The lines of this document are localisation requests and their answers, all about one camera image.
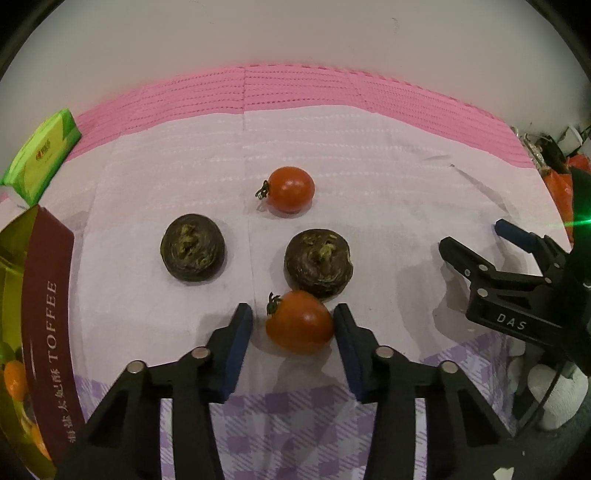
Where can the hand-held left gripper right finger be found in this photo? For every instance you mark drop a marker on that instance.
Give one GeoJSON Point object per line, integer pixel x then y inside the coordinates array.
{"type": "Point", "coordinates": [347, 346]}

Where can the white object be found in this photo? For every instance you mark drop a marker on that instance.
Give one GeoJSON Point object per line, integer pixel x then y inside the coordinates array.
{"type": "Point", "coordinates": [572, 138]}

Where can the purple checked white cloth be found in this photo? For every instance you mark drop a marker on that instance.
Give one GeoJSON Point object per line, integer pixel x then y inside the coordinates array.
{"type": "Point", "coordinates": [392, 152]}

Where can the orange mandarin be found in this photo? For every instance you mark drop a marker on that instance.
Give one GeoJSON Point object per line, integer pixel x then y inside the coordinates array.
{"type": "Point", "coordinates": [40, 444]}
{"type": "Point", "coordinates": [14, 379]}

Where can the pink foam mat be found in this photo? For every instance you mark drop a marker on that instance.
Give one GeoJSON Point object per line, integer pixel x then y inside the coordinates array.
{"type": "Point", "coordinates": [300, 87]}

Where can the crumpled foil wrapper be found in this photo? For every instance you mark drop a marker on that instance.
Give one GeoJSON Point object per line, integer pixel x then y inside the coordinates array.
{"type": "Point", "coordinates": [531, 145]}

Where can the orange plastic bag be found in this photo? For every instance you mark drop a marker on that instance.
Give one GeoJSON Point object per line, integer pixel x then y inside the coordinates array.
{"type": "Point", "coordinates": [561, 189]}

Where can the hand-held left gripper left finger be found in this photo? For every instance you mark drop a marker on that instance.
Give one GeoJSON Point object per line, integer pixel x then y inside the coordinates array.
{"type": "Point", "coordinates": [238, 344]}

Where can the green round fruit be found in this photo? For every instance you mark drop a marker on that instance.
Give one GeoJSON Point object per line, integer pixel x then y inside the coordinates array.
{"type": "Point", "coordinates": [4, 353]}

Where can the gold tin box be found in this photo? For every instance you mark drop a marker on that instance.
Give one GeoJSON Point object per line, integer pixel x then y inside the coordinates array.
{"type": "Point", "coordinates": [46, 300]}

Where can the green tissue pack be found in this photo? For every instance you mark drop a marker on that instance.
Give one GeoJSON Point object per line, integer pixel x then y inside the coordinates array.
{"type": "Point", "coordinates": [39, 157]}

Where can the dark water chestnut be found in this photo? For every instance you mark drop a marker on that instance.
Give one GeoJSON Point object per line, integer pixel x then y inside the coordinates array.
{"type": "Point", "coordinates": [194, 254]}
{"type": "Point", "coordinates": [318, 265]}

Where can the person's right hand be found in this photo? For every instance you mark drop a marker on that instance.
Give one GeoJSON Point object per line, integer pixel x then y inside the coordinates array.
{"type": "Point", "coordinates": [556, 394]}

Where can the red cherry tomato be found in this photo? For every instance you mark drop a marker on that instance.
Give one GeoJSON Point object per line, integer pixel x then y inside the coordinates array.
{"type": "Point", "coordinates": [300, 325]}
{"type": "Point", "coordinates": [292, 189]}

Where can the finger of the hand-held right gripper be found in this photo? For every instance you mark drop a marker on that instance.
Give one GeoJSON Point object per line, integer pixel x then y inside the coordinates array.
{"type": "Point", "coordinates": [466, 258]}
{"type": "Point", "coordinates": [517, 233]}

